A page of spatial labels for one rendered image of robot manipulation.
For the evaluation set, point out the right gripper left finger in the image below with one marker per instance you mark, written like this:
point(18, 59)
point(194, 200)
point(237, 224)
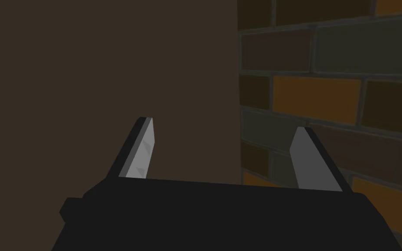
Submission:
point(139, 153)

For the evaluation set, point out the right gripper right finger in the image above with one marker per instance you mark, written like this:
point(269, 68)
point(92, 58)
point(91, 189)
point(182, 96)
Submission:
point(313, 164)

